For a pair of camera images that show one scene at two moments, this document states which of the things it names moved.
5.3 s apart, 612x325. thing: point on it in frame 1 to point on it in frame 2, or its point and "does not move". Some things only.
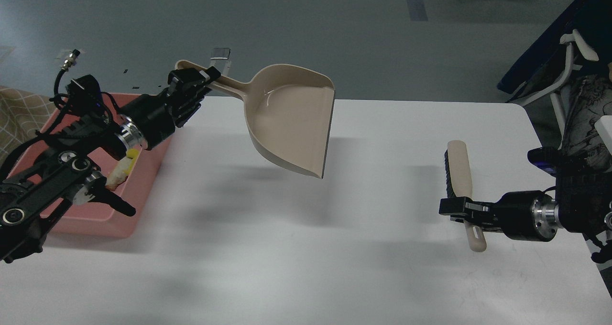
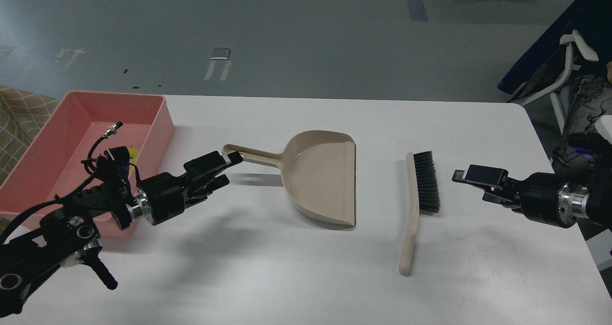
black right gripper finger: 463,209 to 483,176
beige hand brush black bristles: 459,184 to 423,198
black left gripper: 154,119 to 163,196
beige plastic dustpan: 289,110 to 318,168
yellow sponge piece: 132,154 does not move
